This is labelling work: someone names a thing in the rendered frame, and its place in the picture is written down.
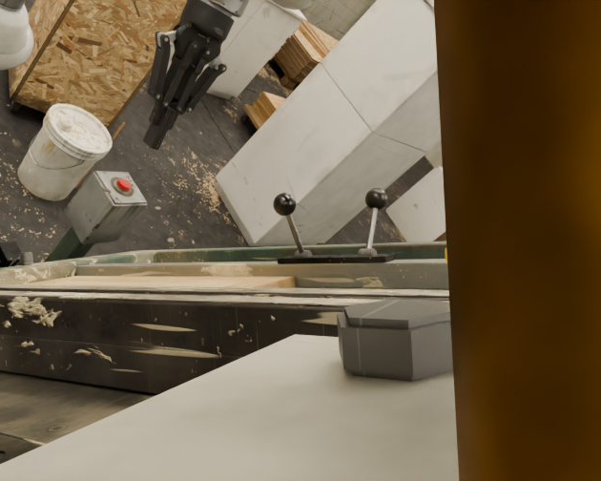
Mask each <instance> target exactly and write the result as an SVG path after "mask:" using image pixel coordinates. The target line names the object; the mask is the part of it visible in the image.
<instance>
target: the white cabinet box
mask: <svg viewBox="0 0 601 481"><path fill-rule="evenodd" d="M385 211H386V213H387V214H388V216H389V217H390V218H391V219H392V220H393V222H394V223H395V225H396V226H397V227H398V229H399V230H400V232H401V233H402V235H403V236H404V238H405V239H406V241H407V242H419V241H446V215H445V197H444V179H443V167H440V166H437V167H436V168H434V169H433V170H432V171H430V172H429V173H428V174H427V175H426V176H425V177H423V178H422V179H421V180H420V181H419V182H417V183H416V184H415V185H414V186H413V187H411V188H410V189H409V190H408V191H407V192H406V193H404V194H403V195H402V196H401V197H400V198H399V199H397V200H396V201H395V202H394V203H393V204H391V205H390V206H389V207H388V208H387V209H386V210H385Z"/></svg>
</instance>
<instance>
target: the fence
mask: <svg viewBox="0 0 601 481"><path fill-rule="evenodd" d="M76 276H251V277H295V281H296V287H331V288H401V289H449V287H448V269H447V261H446V259H427V260H394V261H388V262H370V263H286V264H278V262H277V261H228V262H162V263H95V264H87V265H80V266H77V267H76Z"/></svg>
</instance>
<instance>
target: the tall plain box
mask: <svg viewBox="0 0 601 481"><path fill-rule="evenodd" d="M440 141H441V125H440V107H439V89H438V71H437V53H436V34H435V16H434V0H377V1H376V2H375V3H374V4H373V5H372V6H371V7H370V9H369V10H368V11H367V12H366V13H365V14H364V15H363V16H362V17H361V19H360V20H359V21H358V22H357V23H356V24H355V25H354V26H353V27H352V28H351V29H350V31H349V32H348V33H347V34H346V35H345V36H344V37H343V38H342V39H341V41H340V42H339V43H338V44H337V45H336V46H335V47H334V48H333V49H332V50H331V51H330V53H329V54H328V55H327V56H326V57H325V58H324V59H323V60H322V61H321V63H319V64H318V65H317V66H316V67H315V69H314V70H313V71H312V72H311V73H310V74H309V75H308V76H306V77H305V79H304V80H303V81H302V82H301V84H300V85H299V86H298V87H297V88H296V90H295V91H294V92H292V93H291V94H290V95H289V96H288V97H287V98H286V99H285V101H284V102H283V103H282V104H281V105H280V106H279V107H278V108H277V109H276V111H275V112H274V113H273V114H272V115H271V116H270V117H269V118H268V119H267V120H266V122H265V123H264V124H263V125H262V126H261V127H260V128H259V129H258V130H257V131H256V133H255V134H254V135H253V136H252V137H251V138H250V139H249V140H248V141H247V142H246V144H245V145H244V146H243V147H242V148H241V149H240V150H239V151H238V152H237V153H236V155H235V156H234V157H233V158H232V159H231V160H230V161H229V162H228V163H227V164H226V166H225V167H224V168H223V169H222V170H221V171H220V172H219V173H218V174H217V176H216V179H217V181H218V183H217V185H216V186H215V188H216V190H217V191H218V194H219V195H220V197H221V199H222V200H223V202H224V204H225V206H226V207H227V209H228V211H229V212H230V214H231V216H232V217H233V219H234V221H235V223H236V224H237V226H238V228H239V230H240V232H241V233H242V235H243V237H244V238H245V239H246V241H247V243H248V244H249V246H270V245H296V243H295V240H294V237H293V235H292V232H291V229H290V226H289V224H288V221H287V218H286V216H281V215H279V214H278V213H277V212H276V211H275V209H274V207H273V202H274V199H275V197H276V196H277V195H279V194H281V193H287V194H290V195H292V196H293V197H294V199H295V201H296V209H295V211H294V212H293V213H292V214H291V215H292V218H293V220H294V223H295V225H296V228H297V231H298V233H299V236H300V241H301V244H302V245H316V244H317V243H325V242H327V241H328V240H329V239H330V238H331V237H332V236H333V235H335V234H336V233H337V232H338V231H339V230H340V229H341V228H343V227H344V226H345V225H346V224H347V223H348V222H349V221H351V220H352V219H353V218H354V217H355V216H356V215H358V214H359V213H360V212H361V211H362V209H363V208H365V207H366V206H367V205H366V203H365V196H366V194H367V192H368V191H369V190H371V189H373V188H381V189H383V190H385V189H386V188H387V187H389V186H390V185H391V184H392V183H393V182H394V181H395V180H397V179H398V178H399V177H400V176H401V175H402V174H403V173H405V172H406V171H407V170H408V169H409V168H410V167H411V166H413V165H414V164H415V163H416V162H417V161H418V160H419V159H421V158H422V157H423V156H424V155H425V154H426V152H429V151H430V150H431V149H432V148H434V147H435V146H436V145H437V144H438V143H439V142H440Z"/></svg>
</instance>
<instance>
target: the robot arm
mask: <svg viewBox="0 0 601 481"><path fill-rule="evenodd" d="M272 1H273V2H275V3H276V4H278V5H279V6H281V7H283V8H286V9H289V10H301V9H305V8H307V7H309V6H310V5H312V3H313V2H314V1H315V0H272ZM25 2H26V0H0V71H2V70H7V69H11V68H14V67H17V66H19V65H21V64H23V63H24V62H25V61H26V60H27V59H28V58H29V57H30V55H31V52H32V48H33V34H32V30H31V26H30V24H29V16H28V12H27V10H26V7H25V5H24V3H25ZM248 2H249V0H187V2H186V5H185V7H184V9H183V12H182V14H181V17H180V21H179V23H178V24H177V25H176V26H175V27H174V28H173V31H167V32H161V31H157V32H156V33H155V43H156V49H155V58H154V63H153V67H152V73H151V78H150V83H149V88H148V94H149V95H150V96H151V97H152V98H153V99H154V101H155V106H154V108H153V110H152V112H151V114H150V117H149V121H150V122H151V124H150V126H149V128H148V131H147V133H146V135H145V137H144V139H143V142H145V143H146V144H147V145H148V146H149V147H150V148H152V149H155V150H159V148H160V145H161V143H162V141H163V139H164V137H165V135H166V133H167V131H168V130H171V129H172V128H173V126H174V124H175V122H176V118H177V116H178V115H183V114H184V112H187V113H191V112H192V111H193V109H194V108H195V107H196V105H197V104H198V102H199V101H200V100H201V99H202V98H203V96H204V95H205V94H206V92H207V91H208V90H209V88H210V87H211V85H212V84H213V83H214V81H215V80H216V79H217V77H218V76H220V75H221V74H222V73H224V72H225V71H226V70H227V67H226V65H224V64H222V62H221V60H220V58H219V55H220V48H221V44H222V42H223V41H225V40H226V38H227V36H228V34H229V31H230V30H231V28H232V26H233V24H234V22H235V20H234V19H232V16H233V15H234V16H235V17H238V18H241V16H242V15H243V13H244V11H245V9H246V6H247V4H248ZM173 42H174V45H173ZM173 46H175V52H174V54H173V57H172V63H171V66H170V68H169V70H168V72H167V68H168V64H169V59H170V53H171V47H173ZM207 64H208V65H209V66H208V67H207V68H206V69H205V70H204V71H202V70H203V68H204V66H205V65H207ZM166 73H167V74H166ZM198 76H199V78H197V77H198ZM169 106H170V107H169Z"/></svg>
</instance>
